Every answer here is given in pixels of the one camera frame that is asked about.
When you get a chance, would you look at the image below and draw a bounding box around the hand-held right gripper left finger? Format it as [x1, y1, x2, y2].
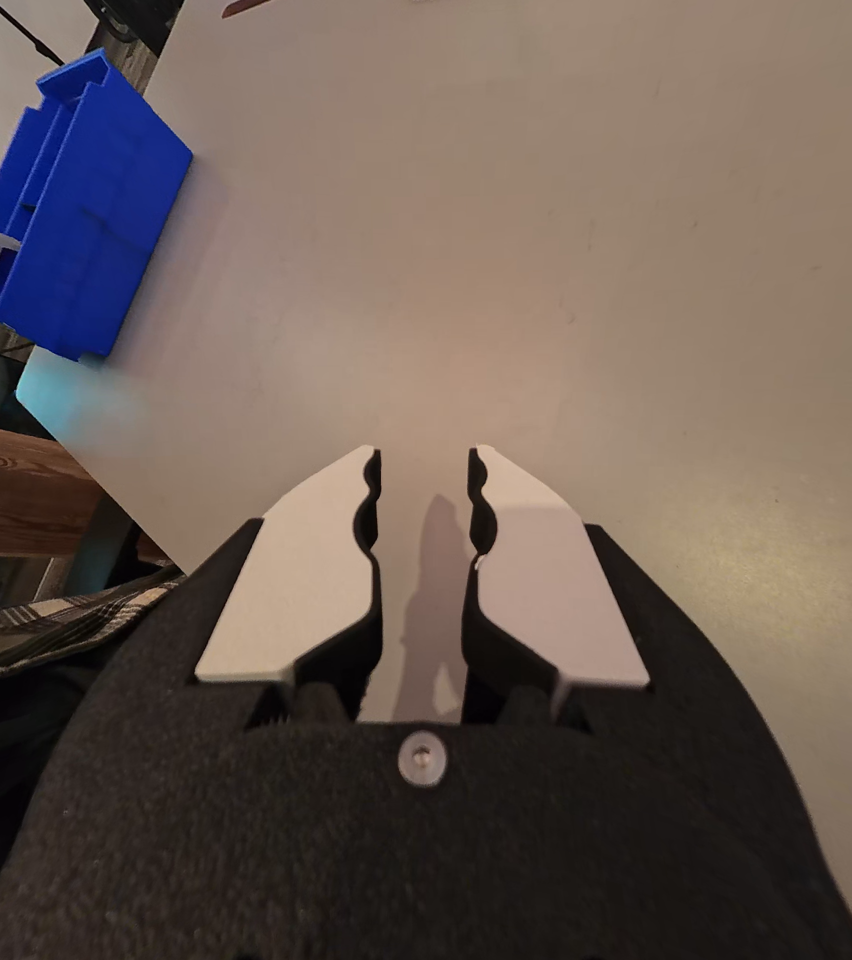
[193, 442, 385, 721]

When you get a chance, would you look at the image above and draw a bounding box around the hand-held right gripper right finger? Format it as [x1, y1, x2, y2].
[460, 442, 652, 724]

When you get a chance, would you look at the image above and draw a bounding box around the blue divided parts bin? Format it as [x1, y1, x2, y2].
[0, 47, 195, 363]

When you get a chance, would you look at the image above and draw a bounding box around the person's plaid shirt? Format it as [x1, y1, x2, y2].
[0, 576, 189, 702]

